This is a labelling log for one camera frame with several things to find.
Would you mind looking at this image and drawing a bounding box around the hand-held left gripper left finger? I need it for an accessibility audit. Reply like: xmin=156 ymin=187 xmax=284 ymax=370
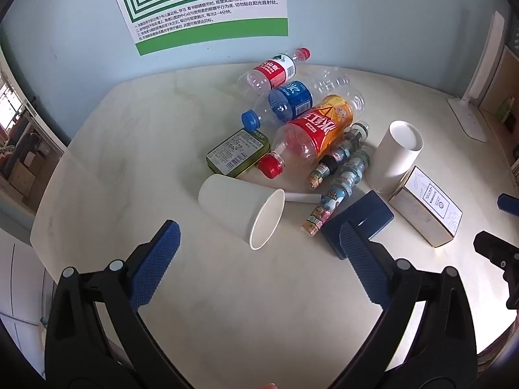
xmin=44 ymin=219 xmax=191 ymax=389

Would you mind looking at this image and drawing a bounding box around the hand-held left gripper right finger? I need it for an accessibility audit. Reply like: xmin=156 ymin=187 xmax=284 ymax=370
xmin=338 ymin=222 xmax=479 ymax=389

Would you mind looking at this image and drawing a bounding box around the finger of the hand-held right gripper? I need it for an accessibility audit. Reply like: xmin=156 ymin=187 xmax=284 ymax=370
xmin=498 ymin=194 xmax=519 ymax=214
xmin=474 ymin=231 xmax=519 ymax=309

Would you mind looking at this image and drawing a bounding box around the small bottle with cartoon label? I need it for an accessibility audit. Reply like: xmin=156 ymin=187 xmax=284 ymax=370
xmin=301 ymin=146 xmax=374 ymax=238

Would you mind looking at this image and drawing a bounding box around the small bottle with black band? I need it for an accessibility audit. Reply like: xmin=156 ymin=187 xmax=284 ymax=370
xmin=307 ymin=121 xmax=370 ymax=191

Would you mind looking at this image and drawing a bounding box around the green rectangular tin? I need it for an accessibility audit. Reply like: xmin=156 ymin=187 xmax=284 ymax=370
xmin=206 ymin=128 xmax=271 ymax=178

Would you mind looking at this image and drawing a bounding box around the navy blue box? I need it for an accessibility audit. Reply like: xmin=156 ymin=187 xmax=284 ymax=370
xmin=322 ymin=190 xmax=395 ymax=260

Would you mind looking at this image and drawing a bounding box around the white carton box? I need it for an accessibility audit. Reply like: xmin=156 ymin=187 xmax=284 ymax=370
xmin=388 ymin=166 xmax=463 ymax=249

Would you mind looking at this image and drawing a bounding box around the small white paper roll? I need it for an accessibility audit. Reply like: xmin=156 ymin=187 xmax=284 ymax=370
xmin=284 ymin=193 xmax=322 ymax=204

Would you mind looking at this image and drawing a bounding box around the white paper cup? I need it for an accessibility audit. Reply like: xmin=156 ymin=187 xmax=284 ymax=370
xmin=198 ymin=174 xmax=286 ymax=251
xmin=366 ymin=120 xmax=424 ymax=194

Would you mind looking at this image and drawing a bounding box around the white desk lamp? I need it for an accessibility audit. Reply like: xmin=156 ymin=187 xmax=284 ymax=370
xmin=447 ymin=10 xmax=507 ymax=143

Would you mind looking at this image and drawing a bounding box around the wooden shelf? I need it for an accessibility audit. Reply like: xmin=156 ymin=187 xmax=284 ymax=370
xmin=478 ymin=44 xmax=519 ymax=179

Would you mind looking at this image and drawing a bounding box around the orange red label plastic bottle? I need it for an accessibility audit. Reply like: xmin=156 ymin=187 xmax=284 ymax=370
xmin=258 ymin=94 xmax=366 ymax=179

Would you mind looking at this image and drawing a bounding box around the blue label plastic bottle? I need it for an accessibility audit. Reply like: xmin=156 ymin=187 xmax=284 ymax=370
xmin=241 ymin=66 xmax=353 ymax=132

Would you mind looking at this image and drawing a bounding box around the red label water bottle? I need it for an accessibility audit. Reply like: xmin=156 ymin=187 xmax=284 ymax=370
xmin=236 ymin=47 xmax=312 ymax=95

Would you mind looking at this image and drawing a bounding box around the window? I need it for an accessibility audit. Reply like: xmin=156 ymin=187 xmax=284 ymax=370
xmin=0 ymin=65 xmax=31 ymax=138

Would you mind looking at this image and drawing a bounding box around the green striped wall poster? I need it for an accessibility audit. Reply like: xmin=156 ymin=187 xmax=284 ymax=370
xmin=106 ymin=0 xmax=289 ymax=56

